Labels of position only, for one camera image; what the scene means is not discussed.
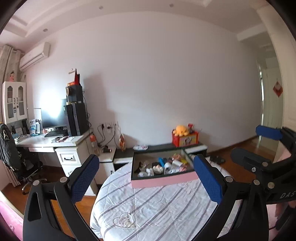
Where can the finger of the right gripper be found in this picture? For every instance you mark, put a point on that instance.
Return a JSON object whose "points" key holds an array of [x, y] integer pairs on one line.
{"points": [[248, 160], [267, 132]]}

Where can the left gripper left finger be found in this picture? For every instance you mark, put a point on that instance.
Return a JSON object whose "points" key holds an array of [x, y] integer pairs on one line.
{"points": [[40, 221]]}

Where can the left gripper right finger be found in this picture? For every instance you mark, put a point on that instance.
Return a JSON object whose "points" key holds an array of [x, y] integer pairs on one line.
{"points": [[251, 221]]}

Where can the blue highlighter marker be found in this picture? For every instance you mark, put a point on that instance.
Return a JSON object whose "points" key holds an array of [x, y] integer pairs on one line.
{"points": [[162, 161]]}

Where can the rose gold cylinder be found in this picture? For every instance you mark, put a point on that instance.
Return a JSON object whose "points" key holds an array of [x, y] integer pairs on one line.
{"points": [[158, 169]]}

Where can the white round figurine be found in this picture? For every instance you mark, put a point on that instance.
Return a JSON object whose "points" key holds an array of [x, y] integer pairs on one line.
{"points": [[142, 174]]}

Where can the clear glass jar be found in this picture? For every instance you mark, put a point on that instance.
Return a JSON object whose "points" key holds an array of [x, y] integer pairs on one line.
{"points": [[144, 165]]}

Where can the black floor scale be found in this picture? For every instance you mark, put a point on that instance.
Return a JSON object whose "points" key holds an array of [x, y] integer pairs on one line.
{"points": [[217, 160]]}

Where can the red door ornament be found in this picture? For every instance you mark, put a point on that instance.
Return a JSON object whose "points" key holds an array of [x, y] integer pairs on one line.
{"points": [[278, 89]]}

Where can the black office chair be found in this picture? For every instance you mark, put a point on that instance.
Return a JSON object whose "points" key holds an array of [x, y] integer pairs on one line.
{"points": [[21, 162]]}

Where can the striped white tablecloth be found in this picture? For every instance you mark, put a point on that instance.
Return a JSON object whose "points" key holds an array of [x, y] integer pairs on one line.
{"points": [[173, 212]]}

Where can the red toy crate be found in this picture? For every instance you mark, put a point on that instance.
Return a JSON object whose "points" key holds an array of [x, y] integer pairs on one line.
{"points": [[185, 141]]}

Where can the white desk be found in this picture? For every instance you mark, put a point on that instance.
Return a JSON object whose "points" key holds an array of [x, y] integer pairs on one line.
{"points": [[70, 154]]}

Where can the yellow octopus plush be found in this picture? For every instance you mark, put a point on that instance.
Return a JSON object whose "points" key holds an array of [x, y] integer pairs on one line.
{"points": [[180, 131]]}

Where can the black keyboard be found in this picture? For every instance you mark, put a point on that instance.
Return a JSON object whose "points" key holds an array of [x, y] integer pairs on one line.
{"points": [[56, 133]]}

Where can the pink open storage box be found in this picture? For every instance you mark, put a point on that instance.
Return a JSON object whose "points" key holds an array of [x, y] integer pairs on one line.
{"points": [[162, 179]]}

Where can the white nightstand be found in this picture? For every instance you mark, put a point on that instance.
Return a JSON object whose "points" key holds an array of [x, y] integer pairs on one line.
{"points": [[106, 166]]}

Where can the orange cap water bottle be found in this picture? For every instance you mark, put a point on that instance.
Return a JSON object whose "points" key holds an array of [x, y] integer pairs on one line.
{"points": [[94, 144]]}

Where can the low black white cabinet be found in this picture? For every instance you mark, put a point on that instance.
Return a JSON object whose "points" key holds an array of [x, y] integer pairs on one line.
{"points": [[121, 157]]}

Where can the computer monitor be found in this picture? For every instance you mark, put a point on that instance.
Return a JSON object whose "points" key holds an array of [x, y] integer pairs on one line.
{"points": [[53, 113]]}

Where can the black computer tower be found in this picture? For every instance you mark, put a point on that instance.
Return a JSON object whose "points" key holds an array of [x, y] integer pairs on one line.
{"points": [[76, 119]]}

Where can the crumpled wrapper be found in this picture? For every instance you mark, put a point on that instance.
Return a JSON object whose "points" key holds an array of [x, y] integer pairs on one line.
{"points": [[140, 147]]}

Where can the snack bag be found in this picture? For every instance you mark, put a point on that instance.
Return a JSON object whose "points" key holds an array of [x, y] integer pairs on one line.
{"points": [[122, 143]]}

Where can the white glass door cabinet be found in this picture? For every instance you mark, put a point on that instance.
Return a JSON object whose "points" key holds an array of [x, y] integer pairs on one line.
{"points": [[14, 102]]}

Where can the black speaker box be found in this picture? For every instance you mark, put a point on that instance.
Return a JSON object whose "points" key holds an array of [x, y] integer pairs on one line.
{"points": [[74, 93]]}

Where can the doll figure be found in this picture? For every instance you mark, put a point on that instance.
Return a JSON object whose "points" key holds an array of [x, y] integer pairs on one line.
{"points": [[12, 76]]}

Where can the beige curtain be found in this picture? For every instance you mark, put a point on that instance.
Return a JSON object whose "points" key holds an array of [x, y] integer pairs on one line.
{"points": [[10, 60]]}

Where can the white air conditioner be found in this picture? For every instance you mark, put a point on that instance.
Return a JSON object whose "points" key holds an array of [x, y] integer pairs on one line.
{"points": [[34, 56]]}

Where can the small black camera lens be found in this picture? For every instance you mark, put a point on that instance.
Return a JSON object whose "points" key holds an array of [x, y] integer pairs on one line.
{"points": [[105, 150]]}

